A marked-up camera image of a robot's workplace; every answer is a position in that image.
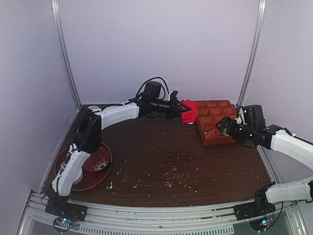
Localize red white underwear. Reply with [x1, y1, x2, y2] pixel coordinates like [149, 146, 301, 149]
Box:
[181, 100, 198, 124]

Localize orange compartment tray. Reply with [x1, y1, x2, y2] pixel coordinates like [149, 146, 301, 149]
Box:
[196, 100, 236, 145]

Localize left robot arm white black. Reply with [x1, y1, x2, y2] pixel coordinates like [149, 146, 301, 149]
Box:
[49, 91, 192, 197]

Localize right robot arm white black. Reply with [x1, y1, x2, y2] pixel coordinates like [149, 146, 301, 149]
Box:
[215, 117, 313, 204]

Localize orange rolled cloth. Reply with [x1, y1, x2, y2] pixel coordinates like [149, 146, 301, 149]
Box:
[204, 128, 222, 139]

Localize small patterned white bowl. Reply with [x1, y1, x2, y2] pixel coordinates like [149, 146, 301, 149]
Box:
[88, 105, 100, 110]

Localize red floral plate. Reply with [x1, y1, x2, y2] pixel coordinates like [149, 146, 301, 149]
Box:
[82, 147, 111, 173]

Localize large dark red tray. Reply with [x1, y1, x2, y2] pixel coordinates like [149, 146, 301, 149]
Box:
[51, 143, 112, 196]

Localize white round cup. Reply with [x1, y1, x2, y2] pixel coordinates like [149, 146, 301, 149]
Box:
[73, 168, 83, 185]

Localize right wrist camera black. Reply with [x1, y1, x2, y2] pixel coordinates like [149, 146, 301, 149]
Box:
[236, 104, 266, 130]

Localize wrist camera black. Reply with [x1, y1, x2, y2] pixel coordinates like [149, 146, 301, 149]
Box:
[236, 104, 266, 130]
[142, 81, 162, 100]

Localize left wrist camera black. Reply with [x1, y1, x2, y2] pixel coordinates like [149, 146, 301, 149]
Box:
[142, 81, 162, 100]

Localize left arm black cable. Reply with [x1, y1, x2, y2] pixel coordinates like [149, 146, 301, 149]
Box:
[135, 76, 172, 101]

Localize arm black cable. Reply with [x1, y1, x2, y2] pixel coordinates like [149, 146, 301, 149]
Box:
[265, 200, 286, 230]
[135, 76, 172, 101]

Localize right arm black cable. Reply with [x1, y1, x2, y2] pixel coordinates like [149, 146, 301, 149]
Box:
[265, 200, 286, 230]

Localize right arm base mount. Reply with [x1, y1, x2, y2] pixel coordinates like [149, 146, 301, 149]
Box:
[233, 196, 276, 221]

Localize aluminium front rail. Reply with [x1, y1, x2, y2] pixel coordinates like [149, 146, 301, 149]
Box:
[23, 189, 303, 235]

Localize right aluminium frame post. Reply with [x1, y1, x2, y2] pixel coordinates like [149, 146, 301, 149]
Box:
[236, 0, 268, 107]

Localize aluminium frame post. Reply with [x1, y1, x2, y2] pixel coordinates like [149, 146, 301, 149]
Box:
[51, 0, 82, 109]
[236, 0, 268, 107]

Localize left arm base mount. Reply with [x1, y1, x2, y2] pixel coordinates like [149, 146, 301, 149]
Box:
[45, 196, 88, 222]

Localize left aluminium frame post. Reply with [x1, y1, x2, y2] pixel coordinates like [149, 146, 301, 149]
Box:
[51, 0, 82, 109]

